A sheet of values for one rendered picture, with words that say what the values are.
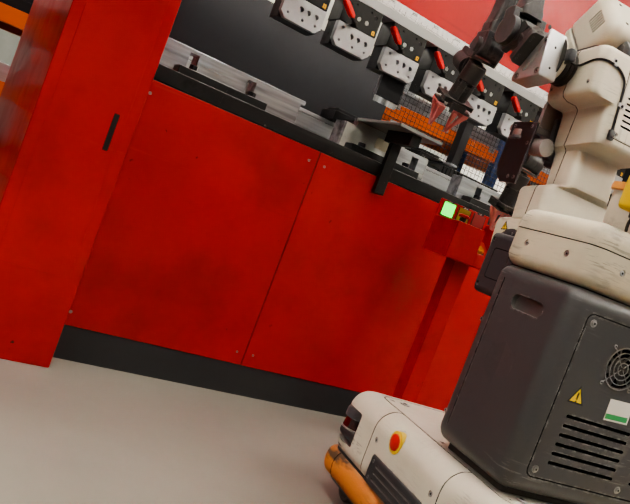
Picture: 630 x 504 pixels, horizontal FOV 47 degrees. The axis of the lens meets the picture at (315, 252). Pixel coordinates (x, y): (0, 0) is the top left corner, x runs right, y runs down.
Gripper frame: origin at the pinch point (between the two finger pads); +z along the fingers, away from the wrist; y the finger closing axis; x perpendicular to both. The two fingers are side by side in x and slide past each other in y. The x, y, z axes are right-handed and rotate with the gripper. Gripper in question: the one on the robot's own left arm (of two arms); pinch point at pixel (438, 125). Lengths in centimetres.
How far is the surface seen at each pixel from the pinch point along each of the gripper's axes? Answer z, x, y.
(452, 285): 45, 3, -35
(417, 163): 29, -44, -25
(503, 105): 1, -65, -54
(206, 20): 27, -91, 56
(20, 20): 94, -186, 122
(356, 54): 4, -48, 14
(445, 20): -16, -64, -14
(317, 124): 37, -63, 8
